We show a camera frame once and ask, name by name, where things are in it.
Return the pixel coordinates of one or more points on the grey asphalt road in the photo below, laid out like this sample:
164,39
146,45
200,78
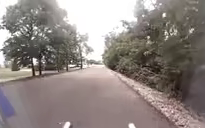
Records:
90,96

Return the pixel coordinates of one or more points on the wood of trees and bushes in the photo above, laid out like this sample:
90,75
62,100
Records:
156,43

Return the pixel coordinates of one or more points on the pale gravel strip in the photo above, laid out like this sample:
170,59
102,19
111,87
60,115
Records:
156,98

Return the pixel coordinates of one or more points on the robot's own part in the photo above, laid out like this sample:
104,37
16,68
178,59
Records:
132,126
66,125

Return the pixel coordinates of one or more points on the row of trees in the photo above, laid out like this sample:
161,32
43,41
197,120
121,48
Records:
40,33

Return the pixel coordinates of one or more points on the grass field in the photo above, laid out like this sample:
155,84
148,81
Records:
10,73

